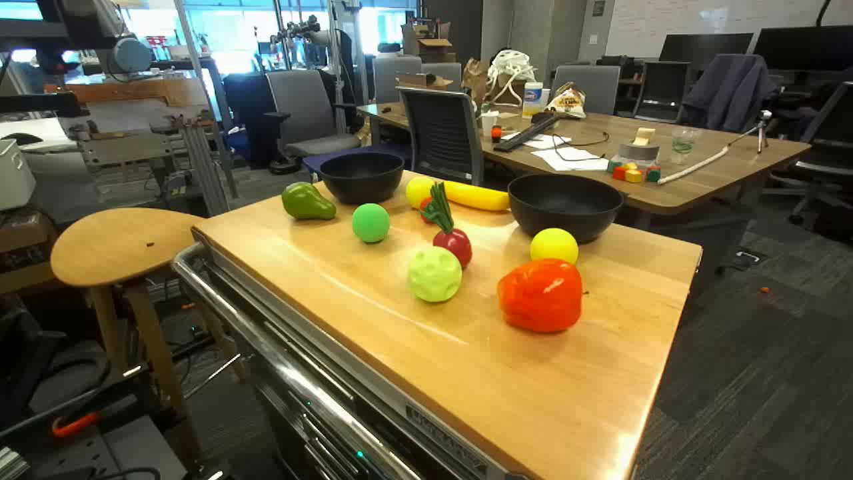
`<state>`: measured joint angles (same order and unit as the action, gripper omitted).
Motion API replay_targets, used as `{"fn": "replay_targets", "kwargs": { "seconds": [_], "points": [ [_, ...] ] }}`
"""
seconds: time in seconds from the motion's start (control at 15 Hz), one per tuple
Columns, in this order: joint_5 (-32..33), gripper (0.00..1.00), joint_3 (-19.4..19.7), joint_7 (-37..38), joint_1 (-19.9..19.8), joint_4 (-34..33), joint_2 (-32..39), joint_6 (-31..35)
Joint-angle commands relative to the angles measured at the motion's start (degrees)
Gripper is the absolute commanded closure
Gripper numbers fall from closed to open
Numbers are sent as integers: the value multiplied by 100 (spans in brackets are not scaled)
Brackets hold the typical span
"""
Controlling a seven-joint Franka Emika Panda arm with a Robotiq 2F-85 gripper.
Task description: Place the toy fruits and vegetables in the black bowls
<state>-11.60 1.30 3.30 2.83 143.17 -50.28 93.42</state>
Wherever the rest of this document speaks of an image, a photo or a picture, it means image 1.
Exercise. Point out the green toy avocado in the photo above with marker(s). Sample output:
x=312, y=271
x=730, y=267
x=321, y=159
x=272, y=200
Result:
x=305, y=200

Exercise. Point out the green smooth toy ball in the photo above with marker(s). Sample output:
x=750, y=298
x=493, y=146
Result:
x=368, y=222

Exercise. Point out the yellow toy banana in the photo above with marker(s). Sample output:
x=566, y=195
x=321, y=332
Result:
x=470, y=195

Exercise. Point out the grey office chair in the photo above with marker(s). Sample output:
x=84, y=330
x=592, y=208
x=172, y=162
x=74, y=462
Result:
x=305, y=115

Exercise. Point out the red toy radish with leaves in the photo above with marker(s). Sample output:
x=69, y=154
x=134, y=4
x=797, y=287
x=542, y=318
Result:
x=449, y=235

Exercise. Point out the light green dimpled toy ball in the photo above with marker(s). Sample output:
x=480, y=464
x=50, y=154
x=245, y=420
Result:
x=432, y=276

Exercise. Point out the red orange toy pepper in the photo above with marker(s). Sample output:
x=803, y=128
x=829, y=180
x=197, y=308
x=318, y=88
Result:
x=542, y=298

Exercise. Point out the large wooden office table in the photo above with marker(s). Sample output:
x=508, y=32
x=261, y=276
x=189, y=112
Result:
x=693, y=163

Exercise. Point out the dark mesh office chair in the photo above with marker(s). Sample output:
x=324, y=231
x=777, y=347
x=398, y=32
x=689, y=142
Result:
x=444, y=136

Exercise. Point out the round wooden stool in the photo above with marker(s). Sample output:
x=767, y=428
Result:
x=113, y=251

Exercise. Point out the white papers on table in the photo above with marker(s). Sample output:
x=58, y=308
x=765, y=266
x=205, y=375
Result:
x=560, y=155

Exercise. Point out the metal cart handle bar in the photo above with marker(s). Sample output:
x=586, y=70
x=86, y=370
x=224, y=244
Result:
x=306, y=406

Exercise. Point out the black bowl near pepper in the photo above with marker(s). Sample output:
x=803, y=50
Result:
x=574, y=203

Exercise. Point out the yellow toy lemon ball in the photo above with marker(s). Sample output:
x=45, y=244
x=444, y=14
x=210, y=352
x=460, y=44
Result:
x=553, y=244

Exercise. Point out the colourful toy blocks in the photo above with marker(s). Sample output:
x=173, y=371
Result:
x=636, y=175

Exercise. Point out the black bowl near avocado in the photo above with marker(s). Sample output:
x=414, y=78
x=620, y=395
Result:
x=362, y=176

